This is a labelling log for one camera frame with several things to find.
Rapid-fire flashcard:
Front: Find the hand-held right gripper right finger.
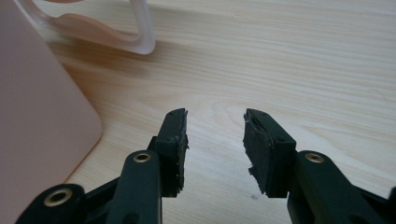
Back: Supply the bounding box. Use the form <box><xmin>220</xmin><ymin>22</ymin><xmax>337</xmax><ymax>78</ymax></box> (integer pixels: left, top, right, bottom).
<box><xmin>242</xmin><ymin>107</ymin><xmax>384</xmax><ymax>224</ymax></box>

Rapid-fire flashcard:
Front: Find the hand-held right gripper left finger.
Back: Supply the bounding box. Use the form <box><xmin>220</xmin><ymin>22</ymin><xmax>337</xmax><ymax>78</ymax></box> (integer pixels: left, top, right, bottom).
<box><xmin>106</xmin><ymin>107</ymin><xmax>190</xmax><ymax>224</ymax></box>

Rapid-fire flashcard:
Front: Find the pink plastic container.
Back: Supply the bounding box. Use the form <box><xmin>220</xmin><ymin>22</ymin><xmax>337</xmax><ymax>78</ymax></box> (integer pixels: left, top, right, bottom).
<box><xmin>0</xmin><ymin>0</ymin><xmax>104</xmax><ymax>224</ymax></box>

